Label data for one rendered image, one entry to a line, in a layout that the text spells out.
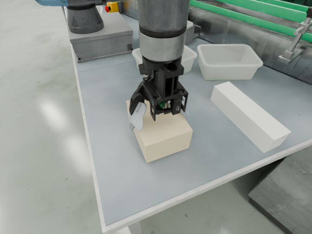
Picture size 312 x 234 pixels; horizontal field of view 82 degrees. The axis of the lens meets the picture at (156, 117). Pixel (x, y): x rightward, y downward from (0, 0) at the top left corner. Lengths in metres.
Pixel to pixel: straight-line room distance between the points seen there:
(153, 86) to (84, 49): 0.56
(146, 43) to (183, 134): 0.23
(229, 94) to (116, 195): 0.43
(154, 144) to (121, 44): 0.59
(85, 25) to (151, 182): 0.68
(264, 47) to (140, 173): 0.72
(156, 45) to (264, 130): 0.37
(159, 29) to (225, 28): 0.72
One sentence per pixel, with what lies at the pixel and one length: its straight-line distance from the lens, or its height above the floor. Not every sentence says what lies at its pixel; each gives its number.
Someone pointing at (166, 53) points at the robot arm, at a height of 1.04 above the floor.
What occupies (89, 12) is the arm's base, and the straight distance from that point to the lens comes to 0.89.
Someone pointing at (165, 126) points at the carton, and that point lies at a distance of 0.44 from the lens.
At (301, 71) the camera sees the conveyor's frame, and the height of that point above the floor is 0.79.
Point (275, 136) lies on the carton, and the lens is 0.54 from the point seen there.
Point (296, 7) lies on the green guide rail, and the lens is 0.96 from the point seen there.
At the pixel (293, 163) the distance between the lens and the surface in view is 0.93.
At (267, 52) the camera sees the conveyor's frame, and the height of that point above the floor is 0.81.
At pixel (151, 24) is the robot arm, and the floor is 1.08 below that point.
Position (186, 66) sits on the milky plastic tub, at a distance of 0.76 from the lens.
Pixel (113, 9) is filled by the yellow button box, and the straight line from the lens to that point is 1.40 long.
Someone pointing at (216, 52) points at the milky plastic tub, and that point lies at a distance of 0.87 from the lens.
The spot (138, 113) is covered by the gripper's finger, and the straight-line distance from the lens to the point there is 0.41.
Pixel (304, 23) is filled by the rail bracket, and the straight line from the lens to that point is 0.75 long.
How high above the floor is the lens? 1.18
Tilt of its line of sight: 47 degrees down
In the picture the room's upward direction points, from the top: straight up
